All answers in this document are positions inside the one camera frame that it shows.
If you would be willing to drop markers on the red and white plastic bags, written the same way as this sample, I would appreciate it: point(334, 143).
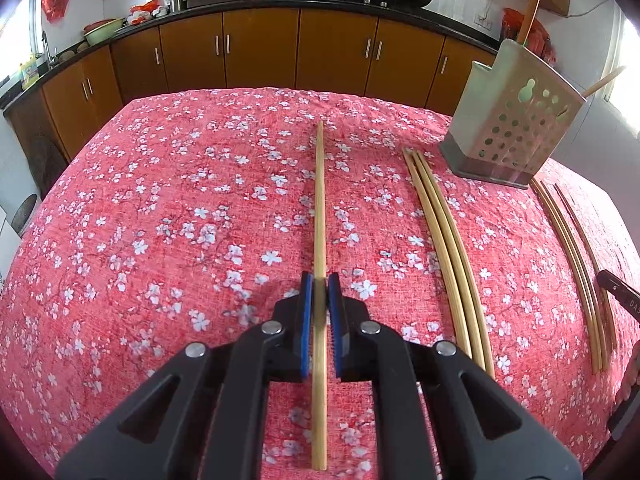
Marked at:
point(147, 12)

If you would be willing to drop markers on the red packets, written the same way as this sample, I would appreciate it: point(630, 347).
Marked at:
point(537, 40)

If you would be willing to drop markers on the black kitchen countertop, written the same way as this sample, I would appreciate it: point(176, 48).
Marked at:
point(280, 2)

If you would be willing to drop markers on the metal faucet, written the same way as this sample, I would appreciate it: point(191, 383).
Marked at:
point(46, 47)

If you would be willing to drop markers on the grey perforated chopstick holder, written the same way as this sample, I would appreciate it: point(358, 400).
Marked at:
point(500, 110)

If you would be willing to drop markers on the red floral tablecloth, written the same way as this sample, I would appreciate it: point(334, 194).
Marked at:
point(175, 210)

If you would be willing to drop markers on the person's right hand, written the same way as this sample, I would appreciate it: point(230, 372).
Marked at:
point(631, 370)

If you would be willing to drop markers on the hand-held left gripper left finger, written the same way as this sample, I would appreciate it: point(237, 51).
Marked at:
point(306, 330)

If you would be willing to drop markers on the wooden kitchen base cabinet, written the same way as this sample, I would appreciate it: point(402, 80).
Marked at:
point(260, 45)

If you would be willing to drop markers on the green basin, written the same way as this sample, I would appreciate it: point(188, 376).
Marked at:
point(102, 32)

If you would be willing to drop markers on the yellow dish soap bottle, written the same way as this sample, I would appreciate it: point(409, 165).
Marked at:
point(30, 74)

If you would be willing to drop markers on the white wall socket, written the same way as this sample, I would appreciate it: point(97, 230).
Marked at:
point(484, 22)

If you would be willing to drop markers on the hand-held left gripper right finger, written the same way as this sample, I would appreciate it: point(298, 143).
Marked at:
point(335, 330)

